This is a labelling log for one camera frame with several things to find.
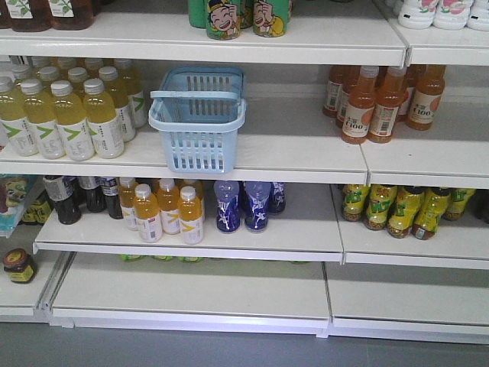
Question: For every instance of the light blue plastic basket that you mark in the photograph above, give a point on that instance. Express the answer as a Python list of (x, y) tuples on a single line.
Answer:
[(198, 112)]

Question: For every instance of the blue sports drink bottle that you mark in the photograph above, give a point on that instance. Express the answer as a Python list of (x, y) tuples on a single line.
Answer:
[(228, 216), (277, 200), (257, 197)]

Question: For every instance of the orange yellow drink bottle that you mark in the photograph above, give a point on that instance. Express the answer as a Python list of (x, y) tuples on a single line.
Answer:
[(147, 213), (126, 198), (168, 195), (191, 217)]

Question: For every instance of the yellow iced tea bottle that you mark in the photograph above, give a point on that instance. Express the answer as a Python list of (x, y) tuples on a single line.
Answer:
[(407, 204), (435, 203), (381, 198), (354, 197), (458, 202)]

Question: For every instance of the orange C100 juice bottle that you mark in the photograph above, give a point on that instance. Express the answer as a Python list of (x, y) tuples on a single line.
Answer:
[(360, 107), (427, 96), (389, 97)]

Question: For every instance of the dark tea bottle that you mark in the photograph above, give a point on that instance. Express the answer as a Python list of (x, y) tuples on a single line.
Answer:
[(110, 191), (60, 191), (92, 189)]

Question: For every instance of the pale green drink bottle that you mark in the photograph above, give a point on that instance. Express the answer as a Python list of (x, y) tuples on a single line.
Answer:
[(14, 119), (38, 105), (71, 121), (104, 127)]

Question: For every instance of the green cartoon tea bottle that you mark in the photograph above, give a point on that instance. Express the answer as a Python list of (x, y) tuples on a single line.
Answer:
[(223, 21), (271, 17)]

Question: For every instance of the teal snack bag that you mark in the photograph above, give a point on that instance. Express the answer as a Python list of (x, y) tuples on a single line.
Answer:
[(18, 192)]

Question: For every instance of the brown tea bottle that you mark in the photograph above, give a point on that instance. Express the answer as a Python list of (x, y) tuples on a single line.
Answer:
[(71, 15), (29, 15)]

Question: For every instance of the white milk drink bottle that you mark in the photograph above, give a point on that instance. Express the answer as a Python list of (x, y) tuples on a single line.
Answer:
[(478, 17), (417, 14), (452, 14)]

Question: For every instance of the red lid sauce jar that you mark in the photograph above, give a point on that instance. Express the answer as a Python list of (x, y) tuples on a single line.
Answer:
[(19, 266)]

